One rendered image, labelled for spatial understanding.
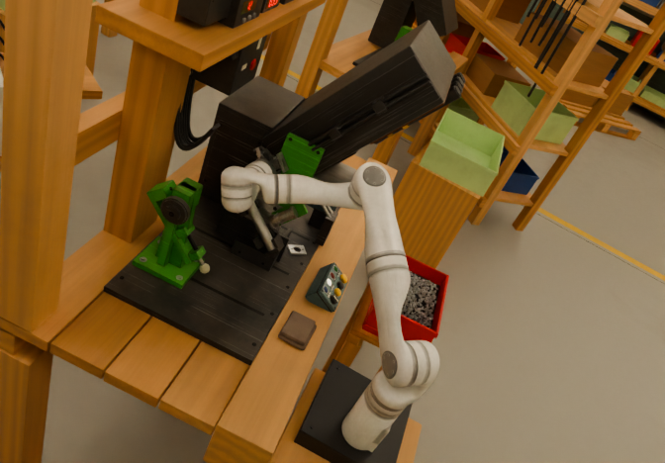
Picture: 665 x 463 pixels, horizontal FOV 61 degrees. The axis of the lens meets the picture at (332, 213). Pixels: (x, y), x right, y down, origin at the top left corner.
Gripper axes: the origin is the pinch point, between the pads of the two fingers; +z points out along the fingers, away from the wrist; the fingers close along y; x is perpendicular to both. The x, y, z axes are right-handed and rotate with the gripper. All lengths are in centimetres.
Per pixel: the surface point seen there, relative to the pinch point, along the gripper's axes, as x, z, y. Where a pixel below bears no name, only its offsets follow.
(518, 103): -94, 265, -35
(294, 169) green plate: -4.3, 2.8, -3.3
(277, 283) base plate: 10.8, -4.0, -32.4
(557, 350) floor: -66, 171, -173
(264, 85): 3.8, 31.4, 23.4
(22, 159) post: 23, -63, 21
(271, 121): -0.4, 11.4, 11.8
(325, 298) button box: -1.8, -5.9, -40.0
